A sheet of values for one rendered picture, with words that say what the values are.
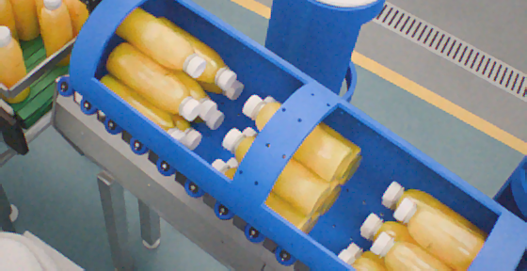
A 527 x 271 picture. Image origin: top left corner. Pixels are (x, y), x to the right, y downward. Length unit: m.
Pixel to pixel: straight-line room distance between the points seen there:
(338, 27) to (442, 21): 1.61
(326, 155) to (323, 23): 0.57
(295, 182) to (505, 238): 0.37
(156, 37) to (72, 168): 1.30
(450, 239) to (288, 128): 0.33
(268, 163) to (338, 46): 0.66
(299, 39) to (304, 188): 0.64
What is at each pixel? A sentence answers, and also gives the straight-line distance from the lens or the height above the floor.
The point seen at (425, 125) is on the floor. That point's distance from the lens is 2.81.
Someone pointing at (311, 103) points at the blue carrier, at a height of 1.23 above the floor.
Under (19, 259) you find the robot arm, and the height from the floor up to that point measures 1.34.
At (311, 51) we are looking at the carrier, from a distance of 1.74.
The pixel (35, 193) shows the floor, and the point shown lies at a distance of 2.49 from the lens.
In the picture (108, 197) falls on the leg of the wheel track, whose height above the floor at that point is 0.56.
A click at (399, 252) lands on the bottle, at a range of 1.15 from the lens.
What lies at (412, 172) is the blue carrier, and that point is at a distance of 1.31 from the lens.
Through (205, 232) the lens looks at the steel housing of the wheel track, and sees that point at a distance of 1.41.
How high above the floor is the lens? 2.14
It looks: 54 degrees down
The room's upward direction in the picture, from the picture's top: 11 degrees clockwise
